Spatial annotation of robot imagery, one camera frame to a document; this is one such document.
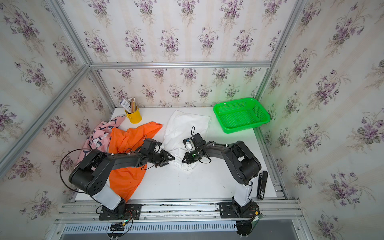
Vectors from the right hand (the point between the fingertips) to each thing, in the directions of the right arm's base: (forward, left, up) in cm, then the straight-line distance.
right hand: (186, 161), depth 91 cm
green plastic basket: (+40, -41, 0) cm, 58 cm away
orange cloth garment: (-13, +34, +2) cm, 36 cm away
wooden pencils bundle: (+36, +39, +14) cm, 55 cm away
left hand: (-1, +7, +2) cm, 8 cm away
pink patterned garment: (+9, +53, +10) cm, 55 cm away
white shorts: (+29, +6, -1) cm, 29 cm away
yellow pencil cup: (+29, +38, +7) cm, 48 cm away
